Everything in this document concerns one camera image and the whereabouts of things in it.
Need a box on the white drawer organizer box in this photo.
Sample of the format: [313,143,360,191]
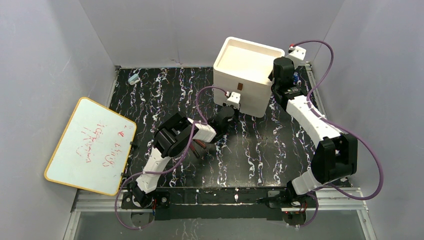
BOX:
[213,36,285,118]

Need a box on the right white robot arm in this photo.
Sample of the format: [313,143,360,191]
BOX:
[269,57,358,201]

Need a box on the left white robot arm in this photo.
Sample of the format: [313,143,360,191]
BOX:
[128,106,236,208]

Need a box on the small white blue clip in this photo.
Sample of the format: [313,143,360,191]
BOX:
[127,74,140,86]

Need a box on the yellow framed whiteboard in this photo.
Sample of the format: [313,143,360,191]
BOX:
[44,97,137,196]

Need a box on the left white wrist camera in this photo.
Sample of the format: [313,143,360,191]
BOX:
[225,91,241,110]

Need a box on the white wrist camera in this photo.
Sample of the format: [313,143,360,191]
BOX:
[286,45,306,67]
[225,91,241,110]

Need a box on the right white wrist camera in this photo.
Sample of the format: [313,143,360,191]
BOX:
[286,45,306,67]

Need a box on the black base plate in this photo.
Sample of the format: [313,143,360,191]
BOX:
[119,187,316,224]

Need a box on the aluminium rail frame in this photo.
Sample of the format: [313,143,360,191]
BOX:
[62,61,377,240]

